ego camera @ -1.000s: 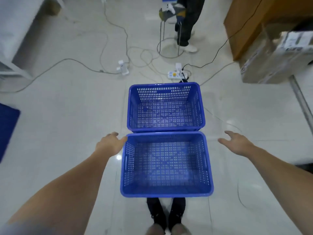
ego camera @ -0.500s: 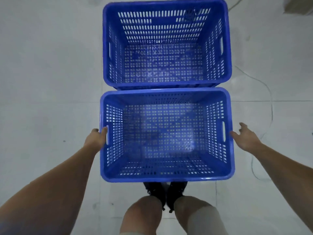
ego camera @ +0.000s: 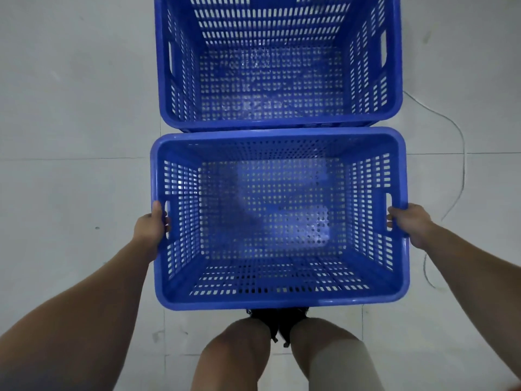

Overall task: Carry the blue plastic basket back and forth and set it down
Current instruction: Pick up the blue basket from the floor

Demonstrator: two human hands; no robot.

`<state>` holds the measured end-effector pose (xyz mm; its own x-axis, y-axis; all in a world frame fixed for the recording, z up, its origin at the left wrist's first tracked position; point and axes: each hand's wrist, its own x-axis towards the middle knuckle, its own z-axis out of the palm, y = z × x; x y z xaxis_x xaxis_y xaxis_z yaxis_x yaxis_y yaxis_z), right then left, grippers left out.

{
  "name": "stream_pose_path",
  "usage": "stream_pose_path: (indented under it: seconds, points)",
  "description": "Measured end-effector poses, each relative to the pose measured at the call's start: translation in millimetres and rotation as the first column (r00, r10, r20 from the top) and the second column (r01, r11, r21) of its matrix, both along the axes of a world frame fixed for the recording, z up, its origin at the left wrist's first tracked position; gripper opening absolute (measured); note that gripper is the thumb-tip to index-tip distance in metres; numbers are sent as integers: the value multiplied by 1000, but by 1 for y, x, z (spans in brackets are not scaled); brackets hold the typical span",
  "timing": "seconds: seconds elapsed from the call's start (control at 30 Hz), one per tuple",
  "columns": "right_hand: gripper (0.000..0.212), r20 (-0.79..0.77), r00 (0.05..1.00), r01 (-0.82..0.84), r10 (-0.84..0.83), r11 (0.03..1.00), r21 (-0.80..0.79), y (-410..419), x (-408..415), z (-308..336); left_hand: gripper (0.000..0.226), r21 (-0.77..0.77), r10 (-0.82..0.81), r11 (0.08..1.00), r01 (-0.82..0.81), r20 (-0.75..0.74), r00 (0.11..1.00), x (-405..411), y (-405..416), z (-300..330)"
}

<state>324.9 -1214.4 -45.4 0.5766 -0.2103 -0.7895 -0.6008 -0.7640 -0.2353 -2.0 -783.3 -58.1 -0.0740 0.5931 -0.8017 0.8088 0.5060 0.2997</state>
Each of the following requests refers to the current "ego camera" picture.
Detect blue plastic crate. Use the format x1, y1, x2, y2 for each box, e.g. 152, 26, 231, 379
154, 0, 404, 133
149, 127, 411, 311

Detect person's left forearm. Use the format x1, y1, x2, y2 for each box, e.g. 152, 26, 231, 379
0, 236, 157, 391

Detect beige shorts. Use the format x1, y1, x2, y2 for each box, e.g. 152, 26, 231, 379
309, 337, 385, 391

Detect person's black shoe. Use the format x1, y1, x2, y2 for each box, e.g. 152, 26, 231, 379
246, 308, 279, 343
278, 307, 310, 348

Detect person's left leg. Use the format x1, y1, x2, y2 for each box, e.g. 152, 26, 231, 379
190, 317, 272, 391

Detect thin white cable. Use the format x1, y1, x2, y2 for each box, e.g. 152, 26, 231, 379
402, 90, 467, 289

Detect person's leg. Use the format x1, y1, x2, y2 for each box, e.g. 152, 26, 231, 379
289, 317, 385, 391
190, 317, 272, 391

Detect person's right forearm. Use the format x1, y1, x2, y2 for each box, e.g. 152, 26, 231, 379
417, 222, 521, 379

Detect person's right black shoe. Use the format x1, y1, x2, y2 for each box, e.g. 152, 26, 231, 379
278, 307, 310, 348

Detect person's right hand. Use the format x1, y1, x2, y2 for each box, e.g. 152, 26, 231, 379
386, 203, 434, 250

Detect person's left hand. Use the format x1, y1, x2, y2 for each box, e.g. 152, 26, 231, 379
133, 200, 171, 263

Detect person's right leg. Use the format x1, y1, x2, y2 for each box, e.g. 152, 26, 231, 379
289, 317, 385, 391

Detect person's left black shoe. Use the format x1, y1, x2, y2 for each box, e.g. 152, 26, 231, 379
246, 308, 279, 343

